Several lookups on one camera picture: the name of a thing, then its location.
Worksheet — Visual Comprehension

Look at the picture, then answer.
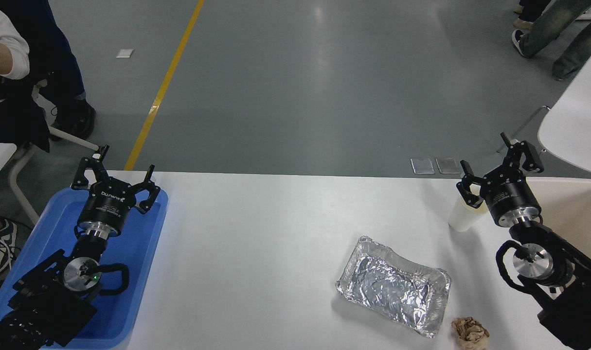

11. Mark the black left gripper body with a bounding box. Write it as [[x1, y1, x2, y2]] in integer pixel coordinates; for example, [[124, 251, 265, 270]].
[[76, 178, 137, 229]]

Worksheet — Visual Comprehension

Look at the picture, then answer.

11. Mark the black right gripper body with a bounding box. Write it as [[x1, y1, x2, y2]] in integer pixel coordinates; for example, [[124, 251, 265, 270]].
[[482, 170, 542, 223]]

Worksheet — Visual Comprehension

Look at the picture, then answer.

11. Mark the white paper cup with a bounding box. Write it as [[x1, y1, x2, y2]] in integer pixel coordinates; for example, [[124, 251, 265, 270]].
[[448, 194, 489, 232]]

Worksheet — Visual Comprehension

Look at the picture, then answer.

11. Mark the clear floor plate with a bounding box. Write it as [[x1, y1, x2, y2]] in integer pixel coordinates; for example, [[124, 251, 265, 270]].
[[435, 157, 462, 175], [411, 157, 435, 175]]

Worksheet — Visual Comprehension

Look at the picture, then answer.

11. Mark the blue plastic tray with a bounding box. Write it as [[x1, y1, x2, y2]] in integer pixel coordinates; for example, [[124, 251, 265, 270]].
[[0, 187, 169, 350]]

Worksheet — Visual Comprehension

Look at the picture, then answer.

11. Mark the large pale bin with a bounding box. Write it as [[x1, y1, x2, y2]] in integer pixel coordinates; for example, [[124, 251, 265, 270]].
[[525, 177, 591, 273]]

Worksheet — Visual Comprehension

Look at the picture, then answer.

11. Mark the grey sneaker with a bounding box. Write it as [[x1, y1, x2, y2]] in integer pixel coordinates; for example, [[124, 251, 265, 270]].
[[0, 219, 18, 279]]

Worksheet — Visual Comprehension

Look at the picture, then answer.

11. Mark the seated person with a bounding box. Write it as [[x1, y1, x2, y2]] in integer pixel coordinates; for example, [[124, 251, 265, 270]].
[[0, 0, 97, 152]]

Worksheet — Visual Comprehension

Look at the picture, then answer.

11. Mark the person in jeans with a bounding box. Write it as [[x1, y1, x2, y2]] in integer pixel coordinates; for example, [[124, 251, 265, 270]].
[[512, 0, 591, 81]]

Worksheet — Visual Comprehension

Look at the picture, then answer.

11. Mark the crumpled foil tray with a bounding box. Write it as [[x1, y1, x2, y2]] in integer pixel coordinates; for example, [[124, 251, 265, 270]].
[[336, 236, 452, 338]]

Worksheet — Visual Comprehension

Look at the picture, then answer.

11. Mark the crumpled tan paper ball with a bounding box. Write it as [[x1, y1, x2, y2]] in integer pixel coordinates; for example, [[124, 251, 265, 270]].
[[451, 317, 490, 350]]

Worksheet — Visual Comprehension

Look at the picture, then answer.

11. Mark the person in dark trousers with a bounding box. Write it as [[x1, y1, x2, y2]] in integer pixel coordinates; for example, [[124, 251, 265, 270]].
[[513, 0, 552, 30]]

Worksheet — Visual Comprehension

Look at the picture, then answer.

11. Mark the white chair frame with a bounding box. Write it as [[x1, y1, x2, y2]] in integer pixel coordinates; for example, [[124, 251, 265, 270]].
[[8, 80, 102, 225]]

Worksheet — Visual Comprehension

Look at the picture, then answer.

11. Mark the black floor cable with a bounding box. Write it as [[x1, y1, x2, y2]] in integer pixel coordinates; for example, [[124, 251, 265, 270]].
[[0, 212, 34, 258]]

